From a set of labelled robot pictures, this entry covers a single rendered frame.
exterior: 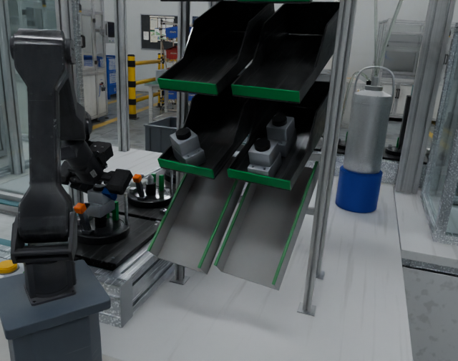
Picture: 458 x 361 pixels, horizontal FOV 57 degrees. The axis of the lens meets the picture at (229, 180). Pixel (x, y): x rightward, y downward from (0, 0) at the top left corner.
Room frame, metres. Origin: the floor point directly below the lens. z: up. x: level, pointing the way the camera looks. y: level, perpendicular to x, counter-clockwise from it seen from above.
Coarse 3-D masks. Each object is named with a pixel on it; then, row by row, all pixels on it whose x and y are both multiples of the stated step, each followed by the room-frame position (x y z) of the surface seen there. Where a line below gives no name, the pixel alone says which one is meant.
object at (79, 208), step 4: (80, 204) 0.89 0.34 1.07; (84, 204) 0.89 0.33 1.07; (88, 204) 0.91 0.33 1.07; (76, 208) 0.88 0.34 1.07; (80, 208) 0.88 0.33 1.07; (84, 208) 0.89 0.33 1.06; (76, 212) 0.88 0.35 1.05; (80, 212) 0.88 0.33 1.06; (84, 212) 0.89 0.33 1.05; (80, 216) 0.89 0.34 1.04; (84, 216) 0.89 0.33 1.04; (80, 220) 0.90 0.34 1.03; (84, 220) 0.89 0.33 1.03; (88, 220) 0.90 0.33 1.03; (84, 224) 0.90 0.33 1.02; (88, 224) 0.90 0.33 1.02; (84, 228) 0.90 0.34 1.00; (88, 228) 0.90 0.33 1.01
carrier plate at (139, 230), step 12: (120, 216) 1.07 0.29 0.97; (132, 228) 0.99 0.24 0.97; (144, 228) 1.00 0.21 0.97; (156, 228) 1.00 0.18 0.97; (132, 240) 0.93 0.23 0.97; (144, 240) 0.93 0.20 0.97; (84, 252) 0.85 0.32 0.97; (96, 252) 0.86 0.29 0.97; (108, 252) 0.86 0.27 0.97; (120, 252) 0.86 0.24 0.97; (132, 252) 0.88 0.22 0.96; (96, 264) 0.83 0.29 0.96; (108, 264) 0.82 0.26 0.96; (120, 264) 0.83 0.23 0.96
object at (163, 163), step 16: (208, 96) 0.99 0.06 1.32; (224, 96) 1.05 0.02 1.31; (192, 112) 0.93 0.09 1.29; (208, 112) 0.99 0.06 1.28; (224, 112) 0.99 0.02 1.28; (240, 112) 0.87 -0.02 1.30; (192, 128) 0.93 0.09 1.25; (208, 128) 0.94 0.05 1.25; (224, 128) 0.93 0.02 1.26; (240, 128) 0.87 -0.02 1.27; (208, 144) 0.88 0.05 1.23; (224, 144) 0.88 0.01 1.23; (240, 144) 0.87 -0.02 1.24; (160, 160) 0.82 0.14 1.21; (176, 160) 0.85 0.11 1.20; (208, 160) 0.83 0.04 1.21; (224, 160) 0.81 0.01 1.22; (208, 176) 0.78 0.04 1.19
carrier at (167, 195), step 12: (132, 180) 1.32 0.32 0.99; (144, 180) 1.32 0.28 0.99; (132, 192) 1.19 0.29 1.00; (144, 192) 1.21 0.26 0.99; (156, 192) 1.22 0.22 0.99; (168, 192) 1.23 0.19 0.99; (120, 204) 1.15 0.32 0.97; (132, 204) 1.15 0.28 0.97; (144, 204) 1.13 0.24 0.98; (156, 204) 1.14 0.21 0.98; (168, 204) 1.17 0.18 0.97; (132, 216) 1.09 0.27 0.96; (144, 216) 1.08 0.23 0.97; (156, 216) 1.08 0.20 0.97
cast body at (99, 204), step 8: (96, 184) 0.97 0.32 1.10; (88, 192) 0.95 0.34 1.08; (96, 192) 0.94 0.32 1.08; (88, 200) 0.95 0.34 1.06; (96, 200) 0.94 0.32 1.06; (104, 200) 0.94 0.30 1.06; (112, 200) 0.98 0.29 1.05; (88, 208) 0.93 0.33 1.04; (96, 208) 0.93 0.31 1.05; (104, 208) 0.94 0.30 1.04; (112, 208) 0.97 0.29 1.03; (96, 216) 0.93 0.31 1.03
